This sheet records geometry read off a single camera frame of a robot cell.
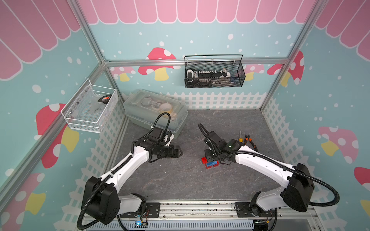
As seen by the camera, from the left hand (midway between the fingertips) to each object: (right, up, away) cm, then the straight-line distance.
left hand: (175, 156), depth 81 cm
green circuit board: (-18, -32, -9) cm, 38 cm away
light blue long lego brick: (+20, -6, +6) cm, 22 cm away
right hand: (+18, +1, 0) cm, 18 cm away
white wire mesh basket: (-47, +24, -6) cm, 54 cm away
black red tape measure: (-38, +32, -3) cm, 50 cm away
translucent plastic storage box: (-21, +29, +14) cm, 39 cm away
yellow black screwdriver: (+44, +7, +19) cm, 48 cm away
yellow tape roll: (-8, +29, +18) cm, 35 cm away
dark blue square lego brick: (+22, -5, +3) cm, 23 cm away
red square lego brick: (+20, -9, +8) cm, 23 cm away
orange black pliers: (+50, +8, +22) cm, 55 cm away
